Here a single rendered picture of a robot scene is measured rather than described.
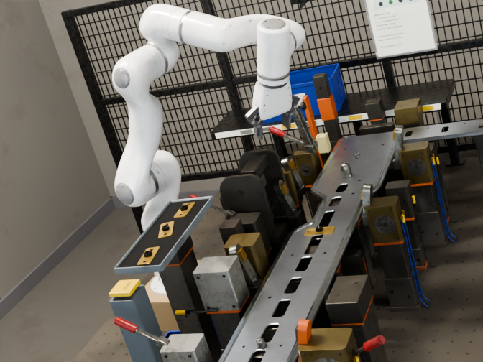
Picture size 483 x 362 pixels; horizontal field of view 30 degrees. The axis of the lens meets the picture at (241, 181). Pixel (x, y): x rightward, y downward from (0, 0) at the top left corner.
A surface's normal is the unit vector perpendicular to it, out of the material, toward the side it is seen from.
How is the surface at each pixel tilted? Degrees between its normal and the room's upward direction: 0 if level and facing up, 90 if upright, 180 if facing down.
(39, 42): 90
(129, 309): 90
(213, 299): 90
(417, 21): 90
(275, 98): 110
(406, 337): 0
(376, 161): 0
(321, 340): 0
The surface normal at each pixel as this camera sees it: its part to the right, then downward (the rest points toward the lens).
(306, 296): -0.27, -0.88
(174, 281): -0.33, 0.46
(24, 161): 0.88, -0.07
